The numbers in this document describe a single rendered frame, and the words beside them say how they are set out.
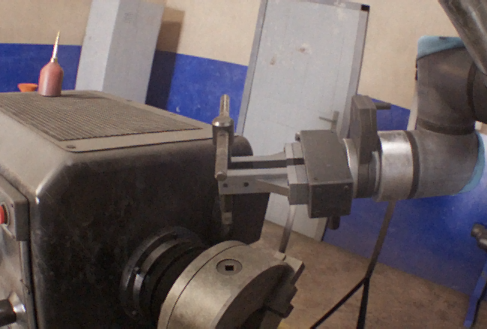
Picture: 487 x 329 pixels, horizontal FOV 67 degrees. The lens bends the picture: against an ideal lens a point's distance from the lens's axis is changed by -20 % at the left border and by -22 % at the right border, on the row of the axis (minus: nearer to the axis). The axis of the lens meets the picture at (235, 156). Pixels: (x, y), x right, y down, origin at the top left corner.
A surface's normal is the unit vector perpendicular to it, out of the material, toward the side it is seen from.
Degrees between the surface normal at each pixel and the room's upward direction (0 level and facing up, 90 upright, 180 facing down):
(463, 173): 98
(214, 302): 49
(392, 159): 63
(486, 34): 143
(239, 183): 105
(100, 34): 90
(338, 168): 21
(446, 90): 115
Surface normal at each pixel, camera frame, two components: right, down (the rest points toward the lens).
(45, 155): -0.29, -0.61
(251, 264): 0.11, -0.94
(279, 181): -0.07, -0.87
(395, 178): -0.04, 0.28
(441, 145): -0.61, 0.32
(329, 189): -0.04, 0.49
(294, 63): -0.59, 0.09
